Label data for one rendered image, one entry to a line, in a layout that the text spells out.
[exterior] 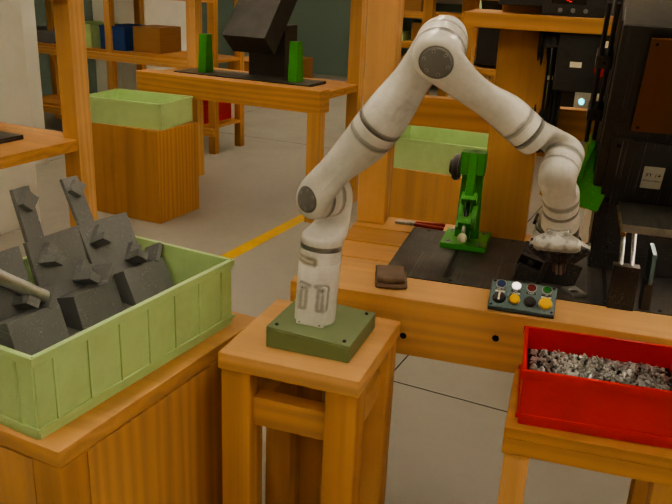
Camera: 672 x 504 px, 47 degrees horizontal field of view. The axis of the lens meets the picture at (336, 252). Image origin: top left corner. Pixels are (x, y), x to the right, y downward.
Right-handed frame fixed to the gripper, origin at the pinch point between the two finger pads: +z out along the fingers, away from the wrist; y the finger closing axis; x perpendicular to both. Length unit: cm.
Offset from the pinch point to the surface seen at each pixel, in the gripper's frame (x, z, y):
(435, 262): -18.1, 27.2, 33.8
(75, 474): 69, -12, 80
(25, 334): 46, -19, 102
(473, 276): -12.9, 24.6, 22.5
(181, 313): 27, -5, 79
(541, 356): 18.0, 8.0, 1.5
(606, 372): 20.8, 6.2, -11.6
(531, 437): 37.4, 6.5, 1.0
